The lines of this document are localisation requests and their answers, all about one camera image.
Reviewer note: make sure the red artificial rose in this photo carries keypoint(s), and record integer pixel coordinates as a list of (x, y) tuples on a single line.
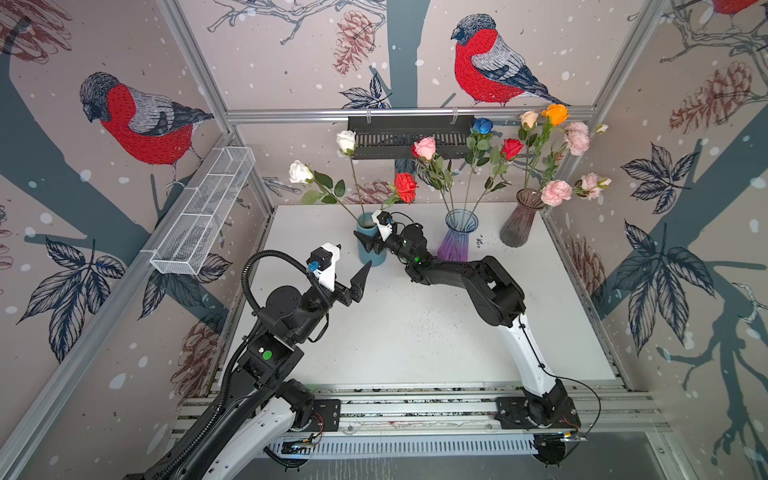
[(500, 159), (403, 191)]

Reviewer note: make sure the pink peony spray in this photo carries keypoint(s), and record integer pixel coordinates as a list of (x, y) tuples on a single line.
[(589, 186), (572, 144)]

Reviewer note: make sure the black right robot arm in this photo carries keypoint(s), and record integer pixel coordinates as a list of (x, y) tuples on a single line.
[(499, 301)]

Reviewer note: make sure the blue purple glass vase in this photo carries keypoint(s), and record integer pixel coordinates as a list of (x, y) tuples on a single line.
[(461, 223)]

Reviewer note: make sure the cream peach artificial rose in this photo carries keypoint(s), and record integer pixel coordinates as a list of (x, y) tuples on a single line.
[(528, 135)]

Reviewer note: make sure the pink grey glass vase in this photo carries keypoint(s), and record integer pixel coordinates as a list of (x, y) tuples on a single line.
[(516, 230)]

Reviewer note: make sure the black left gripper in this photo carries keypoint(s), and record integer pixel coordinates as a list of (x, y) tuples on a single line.
[(356, 283)]

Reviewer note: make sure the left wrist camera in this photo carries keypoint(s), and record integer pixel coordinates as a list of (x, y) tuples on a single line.
[(322, 262)]

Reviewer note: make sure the white artificial rose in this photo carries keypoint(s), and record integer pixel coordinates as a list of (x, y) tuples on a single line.
[(346, 141), (322, 189)]

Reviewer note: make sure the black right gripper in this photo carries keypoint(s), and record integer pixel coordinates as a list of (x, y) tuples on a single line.
[(374, 242)]

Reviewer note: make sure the orange artificial rose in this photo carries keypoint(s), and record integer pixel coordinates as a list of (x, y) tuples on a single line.
[(554, 115)]

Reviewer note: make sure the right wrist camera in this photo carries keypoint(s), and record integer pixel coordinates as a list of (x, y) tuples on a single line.
[(384, 223)]

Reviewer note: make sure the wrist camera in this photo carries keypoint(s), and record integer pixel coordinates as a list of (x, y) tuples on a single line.
[(322, 262), (384, 223)]

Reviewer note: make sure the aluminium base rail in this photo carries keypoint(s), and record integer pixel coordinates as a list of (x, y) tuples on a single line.
[(410, 422)]

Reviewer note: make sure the pink artificial rose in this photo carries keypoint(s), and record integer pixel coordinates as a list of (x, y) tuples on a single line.
[(433, 169)]

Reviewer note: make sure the black hanging wire basket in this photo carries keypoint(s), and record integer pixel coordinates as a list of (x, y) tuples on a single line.
[(383, 138)]

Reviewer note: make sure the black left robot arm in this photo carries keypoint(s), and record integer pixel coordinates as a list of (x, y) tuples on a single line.
[(259, 369)]

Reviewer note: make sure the white wire mesh shelf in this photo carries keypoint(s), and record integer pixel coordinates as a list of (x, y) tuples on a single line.
[(194, 232)]

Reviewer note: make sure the blue artificial rose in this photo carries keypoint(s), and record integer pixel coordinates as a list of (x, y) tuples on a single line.
[(482, 126)]

